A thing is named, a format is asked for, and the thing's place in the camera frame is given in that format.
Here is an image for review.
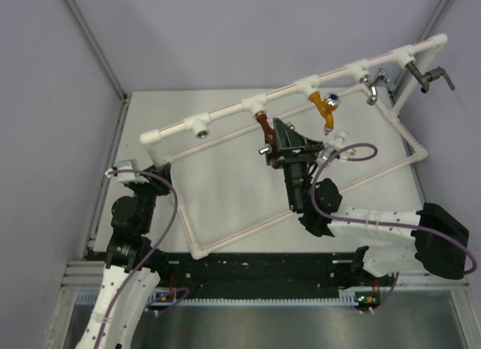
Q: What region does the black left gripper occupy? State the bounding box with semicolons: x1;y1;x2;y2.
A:
130;162;173;234

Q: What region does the orange faucet blue cap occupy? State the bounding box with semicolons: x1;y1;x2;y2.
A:
308;91;340;135

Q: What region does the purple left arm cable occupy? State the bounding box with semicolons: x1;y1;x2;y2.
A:
92;168;191;349

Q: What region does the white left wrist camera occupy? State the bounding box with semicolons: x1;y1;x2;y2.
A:
104;159;147;184

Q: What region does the chrome lever faucet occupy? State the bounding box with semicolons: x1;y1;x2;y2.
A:
359;68;391;106

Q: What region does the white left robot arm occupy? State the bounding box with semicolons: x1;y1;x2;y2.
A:
76;160;173;348

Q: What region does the aluminium frame rail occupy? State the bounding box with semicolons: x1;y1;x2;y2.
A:
61;261;104;290

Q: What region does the brown faucet chrome knob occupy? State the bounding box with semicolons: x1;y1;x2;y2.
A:
255;111;276;153

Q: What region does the white plastic faucet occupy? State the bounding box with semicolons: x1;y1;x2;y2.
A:
328;131;349;156

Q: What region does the white slotted cable duct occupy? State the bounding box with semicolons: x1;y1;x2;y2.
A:
75;287;367;308

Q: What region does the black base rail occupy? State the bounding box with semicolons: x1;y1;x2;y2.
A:
86;250;399;301

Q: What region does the dark grey lever faucet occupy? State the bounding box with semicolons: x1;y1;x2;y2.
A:
405;61;455;93

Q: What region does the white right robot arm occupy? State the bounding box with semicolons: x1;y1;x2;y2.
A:
259;118;477;286

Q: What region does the white pipe frame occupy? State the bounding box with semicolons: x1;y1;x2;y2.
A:
139;32;449;259

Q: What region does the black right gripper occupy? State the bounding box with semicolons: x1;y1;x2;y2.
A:
265;120;325;212

